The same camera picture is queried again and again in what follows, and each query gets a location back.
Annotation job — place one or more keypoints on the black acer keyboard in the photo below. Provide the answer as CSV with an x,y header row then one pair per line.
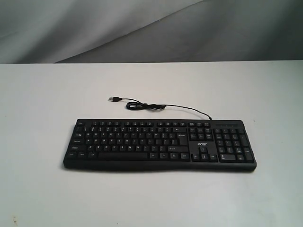
x,y
159,144

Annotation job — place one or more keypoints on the grey backdrop cloth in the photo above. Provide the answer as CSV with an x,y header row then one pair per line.
x,y
124,31

